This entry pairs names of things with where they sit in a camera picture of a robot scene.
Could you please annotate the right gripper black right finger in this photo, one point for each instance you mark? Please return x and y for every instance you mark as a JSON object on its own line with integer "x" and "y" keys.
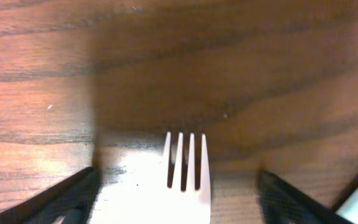
{"x": 282, "y": 203}

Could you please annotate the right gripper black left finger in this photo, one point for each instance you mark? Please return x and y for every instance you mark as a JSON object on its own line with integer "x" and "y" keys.
{"x": 72, "y": 199}

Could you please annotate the white plastic fork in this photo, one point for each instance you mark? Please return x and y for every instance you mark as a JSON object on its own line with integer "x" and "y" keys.
{"x": 165, "y": 190}

